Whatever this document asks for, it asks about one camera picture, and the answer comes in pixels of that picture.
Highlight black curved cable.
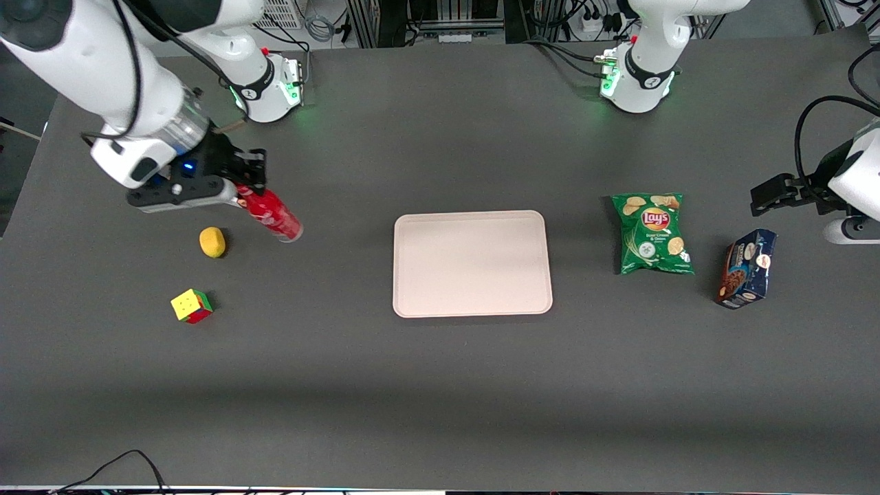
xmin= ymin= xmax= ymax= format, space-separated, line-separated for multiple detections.
xmin=848 ymin=43 xmax=880 ymax=107

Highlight black equipment rack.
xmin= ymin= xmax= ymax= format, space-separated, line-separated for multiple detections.
xmin=347 ymin=0 xmax=619 ymax=49

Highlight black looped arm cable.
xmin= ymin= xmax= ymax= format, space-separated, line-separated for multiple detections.
xmin=793 ymin=95 xmax=880 ymax=190

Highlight blue chocolate cookie box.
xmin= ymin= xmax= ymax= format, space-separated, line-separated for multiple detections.
xmin=714 ymin=228 xmax=778 ymax=310

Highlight white plastic tray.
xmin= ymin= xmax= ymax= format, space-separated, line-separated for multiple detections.
xmin=392 ymin=210 xmax=554 ymax=319

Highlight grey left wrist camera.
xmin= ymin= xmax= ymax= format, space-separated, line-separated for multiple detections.
xmin=823 ymin=215 xmax=880 ymax=245

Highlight red coke bottle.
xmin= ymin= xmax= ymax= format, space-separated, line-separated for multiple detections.
xmin=236 ymin=184 xmax=304 ymax=243

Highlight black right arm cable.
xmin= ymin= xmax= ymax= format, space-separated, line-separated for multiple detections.
xmin=81 ymin=0 xmax=243 ymax=146

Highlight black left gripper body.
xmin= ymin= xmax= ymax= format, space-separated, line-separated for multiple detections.
xmin=800 ymin=142 xmax=857 ymax=208

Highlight white power strip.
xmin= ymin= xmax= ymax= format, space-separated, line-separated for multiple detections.
xmin=581 ymin=10 xmax=623 ymax=35

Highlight white perforated box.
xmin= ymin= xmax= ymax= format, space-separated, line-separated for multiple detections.
xmin=254 ymin=0 xmax=303 ymax=30

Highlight aluminium frame profile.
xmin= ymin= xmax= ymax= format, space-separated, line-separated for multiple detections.
xmin=817 ymin=0 xmax=848 ymax=30

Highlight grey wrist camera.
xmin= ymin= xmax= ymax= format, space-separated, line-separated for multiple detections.
xmin=823 ymin=215 xmax=880 ymax=245
xmin=126 ymin=175 xmax=239 ymax=214

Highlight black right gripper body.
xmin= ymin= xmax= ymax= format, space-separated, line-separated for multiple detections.
xmin=162 ymin=132 xmax=243 ymax=186

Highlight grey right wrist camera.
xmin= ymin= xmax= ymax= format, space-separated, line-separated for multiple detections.
xmin=126 ymin=175 xmax=239 ymax=214

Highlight black base cable bundle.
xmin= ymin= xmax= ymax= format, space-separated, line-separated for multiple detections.
xmin=526 ymin=38 xmax=609 ymax=78

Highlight grey coiled cable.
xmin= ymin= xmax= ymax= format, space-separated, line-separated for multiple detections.
xmin=305 ymin=14 xmax=338 ymax=43

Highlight thin black table-edge cable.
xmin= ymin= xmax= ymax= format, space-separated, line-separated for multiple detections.
xmin=48 ymin=450 xmax=169 ymax=495

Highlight colourful Rubik's cube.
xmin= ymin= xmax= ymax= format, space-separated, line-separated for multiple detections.
xmin=170 ymin=288 xmax=215 ymax=325

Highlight green Lay's chips bag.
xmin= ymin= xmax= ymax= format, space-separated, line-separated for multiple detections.
xmin=611 ymin=192 xmax=695 ymax=276

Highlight yellow lemon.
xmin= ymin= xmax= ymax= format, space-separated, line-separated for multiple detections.
xmin=199 ymin=226 xmax=227 ymax=259

